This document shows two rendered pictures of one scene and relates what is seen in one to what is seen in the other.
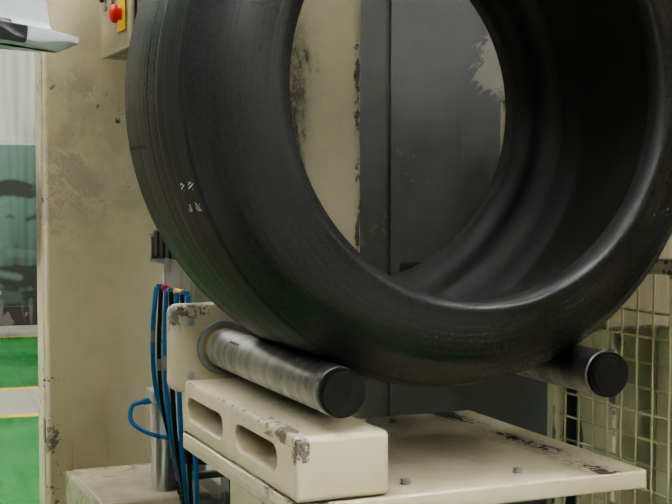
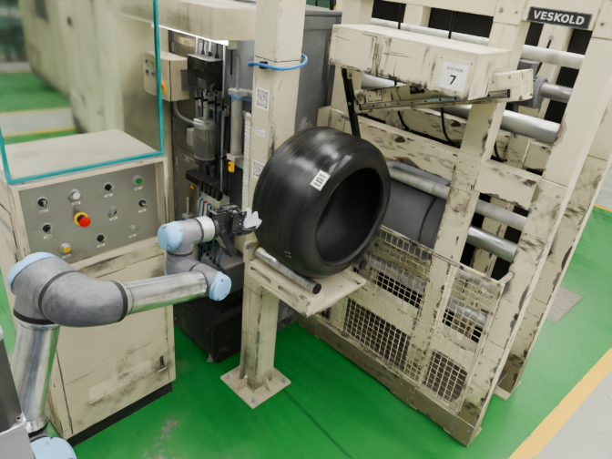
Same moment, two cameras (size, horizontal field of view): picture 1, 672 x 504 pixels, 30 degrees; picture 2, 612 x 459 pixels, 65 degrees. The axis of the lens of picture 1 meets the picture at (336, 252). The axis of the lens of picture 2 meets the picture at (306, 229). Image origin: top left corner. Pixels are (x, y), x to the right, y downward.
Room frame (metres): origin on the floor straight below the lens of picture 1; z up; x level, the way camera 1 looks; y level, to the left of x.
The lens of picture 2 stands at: (-0.23, 0.71, 1.95)
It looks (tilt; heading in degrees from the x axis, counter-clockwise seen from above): 28 degrees down; 334
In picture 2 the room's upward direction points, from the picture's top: 6 degrees clockwise
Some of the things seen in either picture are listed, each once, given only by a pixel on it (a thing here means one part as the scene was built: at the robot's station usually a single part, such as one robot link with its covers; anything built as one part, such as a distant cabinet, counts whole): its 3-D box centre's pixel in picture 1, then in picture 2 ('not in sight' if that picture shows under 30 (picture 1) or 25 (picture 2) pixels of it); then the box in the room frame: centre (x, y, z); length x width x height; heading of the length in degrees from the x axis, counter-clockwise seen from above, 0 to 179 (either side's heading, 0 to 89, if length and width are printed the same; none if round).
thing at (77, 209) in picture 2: not in sight; (91, 291); (1.66, 0.79, 0.63); 0.56 x 0.41 x 1.27; 113
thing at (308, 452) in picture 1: (273, 430); (283, 281); (1.26, 0.06, 0.83); 0.36 x 0.09 x 0.06; 23
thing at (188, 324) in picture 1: (333, 340); (280, 239); (1.47, 0.00, 0.90); 0.40 x 0.03 x 0.10; 113
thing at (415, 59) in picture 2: not in sight; (413, 58); (1.31, -0.39, 1.71); 0.61 x 0.25 x 0.15; 23
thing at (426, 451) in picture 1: (398, 455); (307, 278); (1.31, -0.07, 0.80); 0.37 x 0.36 x 0.02; 113
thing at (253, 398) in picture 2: not in sight; (256, 378); (1.54, 0.05, 0.02); 0.27 x 0.27 x 0.04; 23
